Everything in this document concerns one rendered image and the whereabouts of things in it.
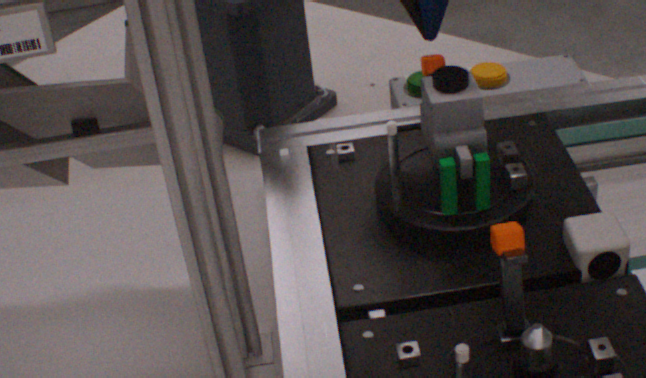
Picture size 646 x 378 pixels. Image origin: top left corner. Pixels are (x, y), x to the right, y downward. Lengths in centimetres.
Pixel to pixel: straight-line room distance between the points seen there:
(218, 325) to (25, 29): 24
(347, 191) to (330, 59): 48
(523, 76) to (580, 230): 31
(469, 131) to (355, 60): 56
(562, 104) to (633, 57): 216
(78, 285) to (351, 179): 31
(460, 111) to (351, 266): 15
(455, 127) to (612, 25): 260
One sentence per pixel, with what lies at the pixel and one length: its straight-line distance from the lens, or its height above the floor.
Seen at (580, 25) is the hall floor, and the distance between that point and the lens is 335.
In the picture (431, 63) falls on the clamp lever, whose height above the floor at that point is 107.
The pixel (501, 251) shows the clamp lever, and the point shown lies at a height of 106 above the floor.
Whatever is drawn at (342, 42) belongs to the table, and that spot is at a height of 86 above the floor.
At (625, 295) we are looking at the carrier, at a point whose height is 97.
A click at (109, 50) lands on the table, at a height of 86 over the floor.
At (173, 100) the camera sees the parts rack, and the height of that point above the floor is 123.
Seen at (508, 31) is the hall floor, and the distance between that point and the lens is 330.
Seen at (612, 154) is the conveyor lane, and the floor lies 93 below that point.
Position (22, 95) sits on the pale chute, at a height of 118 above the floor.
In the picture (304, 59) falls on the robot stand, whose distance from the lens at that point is 116.
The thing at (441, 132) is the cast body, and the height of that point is 106.
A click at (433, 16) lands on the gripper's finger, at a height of 109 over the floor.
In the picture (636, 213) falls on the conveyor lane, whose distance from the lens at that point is 94.
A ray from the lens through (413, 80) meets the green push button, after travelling 103.
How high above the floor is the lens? 148
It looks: 35 degrees down
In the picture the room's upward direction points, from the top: 7 degrees counter-clockwise
